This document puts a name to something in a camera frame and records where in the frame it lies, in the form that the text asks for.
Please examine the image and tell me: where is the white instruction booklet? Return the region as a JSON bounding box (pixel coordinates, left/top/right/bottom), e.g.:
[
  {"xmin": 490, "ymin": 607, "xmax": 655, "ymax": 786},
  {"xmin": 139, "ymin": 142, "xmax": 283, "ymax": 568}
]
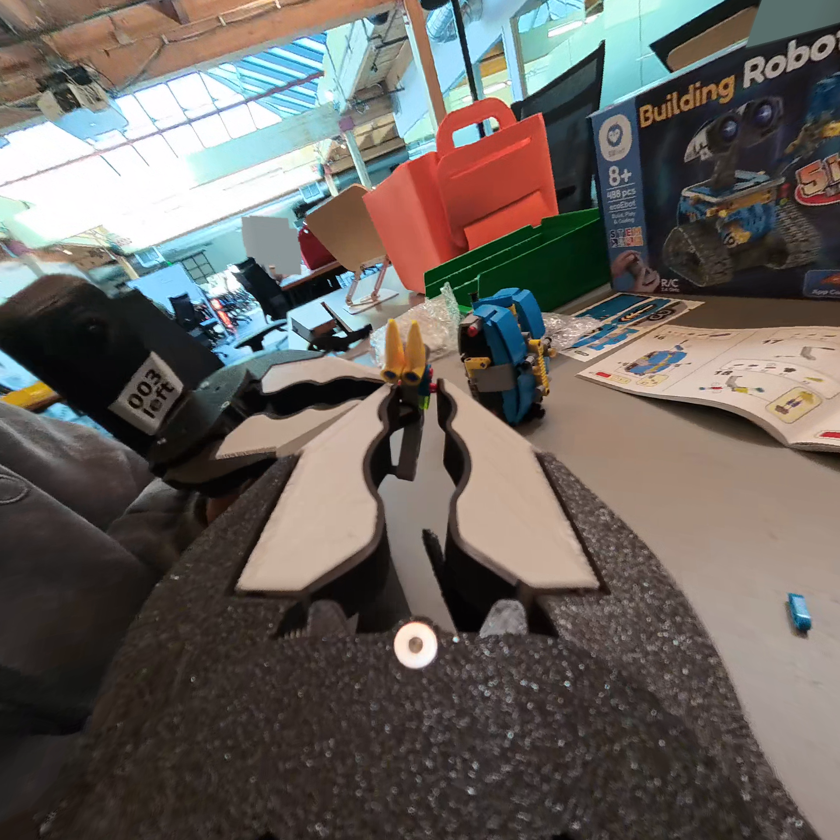
[{"xmin": 576, "ymin": 325, "xmax": 840, "ymax": 454}]

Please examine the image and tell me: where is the green storage bin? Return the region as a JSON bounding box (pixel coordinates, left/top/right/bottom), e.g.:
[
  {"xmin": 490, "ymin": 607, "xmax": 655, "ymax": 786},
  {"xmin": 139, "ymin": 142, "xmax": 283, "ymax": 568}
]
[{"xmin": 424, "ymin": 209, "xmax": 611, "ymax": 312}]

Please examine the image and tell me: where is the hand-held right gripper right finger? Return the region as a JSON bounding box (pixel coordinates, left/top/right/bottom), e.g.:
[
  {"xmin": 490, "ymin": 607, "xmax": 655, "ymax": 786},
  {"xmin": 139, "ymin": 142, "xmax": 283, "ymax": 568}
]
[{"xmin": 436, "ymin": 379, "xmax": 601, "ymax": 593}]

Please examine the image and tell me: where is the grey desk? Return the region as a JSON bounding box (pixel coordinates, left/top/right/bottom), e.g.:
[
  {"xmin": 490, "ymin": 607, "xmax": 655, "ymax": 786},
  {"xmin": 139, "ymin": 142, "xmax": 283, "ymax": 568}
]
[{"xmin": 341, "ymin": 289, "xmax": 840, "ymax": 840}]

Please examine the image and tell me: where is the dark robot kit box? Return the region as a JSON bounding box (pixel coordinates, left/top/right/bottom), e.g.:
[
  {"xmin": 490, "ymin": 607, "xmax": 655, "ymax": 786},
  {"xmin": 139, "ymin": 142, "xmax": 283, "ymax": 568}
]
[{"xmin": 587, "ymin": 26, "xmax": 840, "ymax": 299}]

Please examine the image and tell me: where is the wooden tilted desk stand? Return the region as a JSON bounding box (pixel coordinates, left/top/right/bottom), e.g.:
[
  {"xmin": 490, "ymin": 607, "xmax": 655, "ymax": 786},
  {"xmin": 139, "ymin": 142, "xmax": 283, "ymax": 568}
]
[{"xmin": 305, "ymin": 184, "xmax": 400, "ymax": 316}]

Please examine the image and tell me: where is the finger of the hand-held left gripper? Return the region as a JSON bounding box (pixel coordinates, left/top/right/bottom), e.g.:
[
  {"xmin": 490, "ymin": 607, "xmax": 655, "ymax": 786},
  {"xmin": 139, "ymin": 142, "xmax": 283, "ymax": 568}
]
[
  {"xmin": 215, "ymin": 397, "xmax": 370, "ymax": 459},
  {"xmin": 261, "ymin": 356, "xmax": 387, "ymax": 396}
]

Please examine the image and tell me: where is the blue toy brick robot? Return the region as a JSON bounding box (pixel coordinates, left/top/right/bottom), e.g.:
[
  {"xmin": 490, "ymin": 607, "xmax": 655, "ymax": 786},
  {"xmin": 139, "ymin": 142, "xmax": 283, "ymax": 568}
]
[{"xmin": 458, "ymin": 287, "xmax": 557, "ymax": 424}]

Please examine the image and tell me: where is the yellow twin cone piece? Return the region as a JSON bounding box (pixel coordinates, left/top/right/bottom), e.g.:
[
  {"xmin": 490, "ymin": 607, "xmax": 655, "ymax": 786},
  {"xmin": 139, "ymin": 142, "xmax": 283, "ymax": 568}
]
[{"xmin": 381, "ymin": 319, "xmax": 431, "ymax": 385}]

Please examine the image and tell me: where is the clear plastic bag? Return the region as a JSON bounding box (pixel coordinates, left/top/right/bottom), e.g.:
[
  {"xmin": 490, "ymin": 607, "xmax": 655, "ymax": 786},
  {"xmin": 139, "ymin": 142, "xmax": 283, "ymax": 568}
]
[
  {"xmin": 541, "ymin": 311, "xmax": 589, "ymax": 347},
  {"xmin": 369, "ymin": 282, "xmax": 462, "ymax": 370}
]

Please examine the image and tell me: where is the grey angled beam assembly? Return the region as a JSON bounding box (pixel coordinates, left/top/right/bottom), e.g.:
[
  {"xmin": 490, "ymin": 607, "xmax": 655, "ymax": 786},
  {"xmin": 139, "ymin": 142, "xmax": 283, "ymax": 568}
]
[{"xmin": 392, "ymin": 381, "xmax": 427, "ymax": 482}]

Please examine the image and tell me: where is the black strap piece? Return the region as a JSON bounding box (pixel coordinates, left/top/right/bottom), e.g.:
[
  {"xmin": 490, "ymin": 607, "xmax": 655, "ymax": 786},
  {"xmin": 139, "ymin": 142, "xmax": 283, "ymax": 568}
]
[{"xmin": 308, "ymin": 325, "xmax": 372, "ymax": 353}]

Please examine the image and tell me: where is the blue sticker sheet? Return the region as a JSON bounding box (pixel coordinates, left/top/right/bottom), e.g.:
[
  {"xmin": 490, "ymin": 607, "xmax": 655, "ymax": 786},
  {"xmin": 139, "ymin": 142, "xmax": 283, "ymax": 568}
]
[{"xmin": 558, "ymin": 294, "xmax": 704, "ymax": 362}]

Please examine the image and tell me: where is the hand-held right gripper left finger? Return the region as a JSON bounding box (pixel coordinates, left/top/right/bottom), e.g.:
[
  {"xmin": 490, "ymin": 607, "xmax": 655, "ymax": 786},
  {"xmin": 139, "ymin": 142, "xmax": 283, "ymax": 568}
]
[{"xmin": 235, "ymin": 382, "xmax": 396, "ymax": 596}]

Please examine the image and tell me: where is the red bag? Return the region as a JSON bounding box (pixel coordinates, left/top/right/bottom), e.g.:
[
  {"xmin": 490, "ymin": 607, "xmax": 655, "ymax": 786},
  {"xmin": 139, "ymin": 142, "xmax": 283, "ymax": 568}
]
[{"xmin": 298, "ymin": 223, "xmax": 343, "ymax": 271}]

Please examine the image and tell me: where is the black office chair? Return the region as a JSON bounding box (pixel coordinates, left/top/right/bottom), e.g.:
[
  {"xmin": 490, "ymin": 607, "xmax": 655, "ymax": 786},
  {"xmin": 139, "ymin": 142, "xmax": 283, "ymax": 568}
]
[{"xmin": 233, "ymin": 257, "xmax": 291, "ymax": 350}]

